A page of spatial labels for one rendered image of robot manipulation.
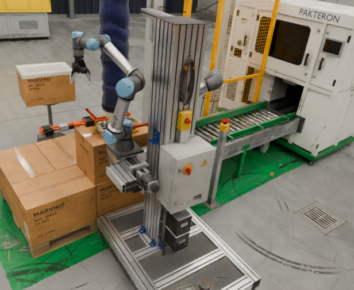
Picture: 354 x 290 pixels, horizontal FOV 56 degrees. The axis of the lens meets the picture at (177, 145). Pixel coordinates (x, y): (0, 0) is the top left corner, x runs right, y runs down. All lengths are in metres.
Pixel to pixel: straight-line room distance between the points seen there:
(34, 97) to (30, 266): 2.06
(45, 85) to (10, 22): 5.91
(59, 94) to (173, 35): 2.63
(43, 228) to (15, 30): 7.73
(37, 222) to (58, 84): 1.97
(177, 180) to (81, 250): 1.34
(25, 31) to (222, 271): 8.68
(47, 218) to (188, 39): 1.86
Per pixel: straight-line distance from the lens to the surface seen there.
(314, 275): 3.44
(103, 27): 2.73
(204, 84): 2.67
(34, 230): 3.05
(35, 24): 10.30
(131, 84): 2.17
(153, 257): 2.89
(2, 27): 10.15
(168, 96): 2.17
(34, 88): 4.36
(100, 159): 2.93
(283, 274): 3.32
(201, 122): 4.15
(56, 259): 3.22
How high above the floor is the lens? 2.37
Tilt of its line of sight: 30 degrees down
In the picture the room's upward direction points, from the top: 6 degrees clockwise
